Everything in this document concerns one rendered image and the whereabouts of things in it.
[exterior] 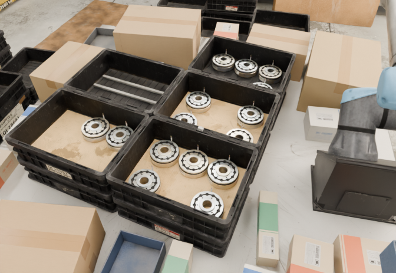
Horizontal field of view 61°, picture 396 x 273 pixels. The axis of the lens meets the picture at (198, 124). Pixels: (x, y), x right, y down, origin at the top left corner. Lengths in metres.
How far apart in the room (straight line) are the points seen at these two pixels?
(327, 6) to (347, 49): 2.20
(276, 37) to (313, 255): 1.09
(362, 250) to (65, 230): 0.88
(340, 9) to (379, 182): 2.93
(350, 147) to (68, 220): 0.88
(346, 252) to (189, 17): 1.31
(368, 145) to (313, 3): 2.85
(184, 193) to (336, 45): 1.04
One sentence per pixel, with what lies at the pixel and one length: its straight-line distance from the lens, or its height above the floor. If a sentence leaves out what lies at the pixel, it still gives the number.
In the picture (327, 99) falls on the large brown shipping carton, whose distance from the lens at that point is 1.57.
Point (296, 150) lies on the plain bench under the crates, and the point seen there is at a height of 0.70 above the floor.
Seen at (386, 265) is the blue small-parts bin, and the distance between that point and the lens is 0.82.
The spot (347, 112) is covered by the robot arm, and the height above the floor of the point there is 1.02.
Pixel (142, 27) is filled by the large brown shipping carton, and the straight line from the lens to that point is 1.79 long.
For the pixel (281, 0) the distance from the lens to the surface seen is 3.87.
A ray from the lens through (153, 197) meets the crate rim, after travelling 1.00.
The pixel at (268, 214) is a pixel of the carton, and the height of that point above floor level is 0.76.
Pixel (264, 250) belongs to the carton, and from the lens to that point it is 1.12.
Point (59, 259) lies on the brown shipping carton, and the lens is 1.05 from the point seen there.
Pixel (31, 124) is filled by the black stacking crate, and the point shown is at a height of 0.90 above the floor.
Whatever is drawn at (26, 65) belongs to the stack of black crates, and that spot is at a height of 0.38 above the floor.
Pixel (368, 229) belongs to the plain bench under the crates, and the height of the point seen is 0.70.
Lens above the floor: 1.76
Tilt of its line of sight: 45 degrees down
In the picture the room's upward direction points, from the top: straight up
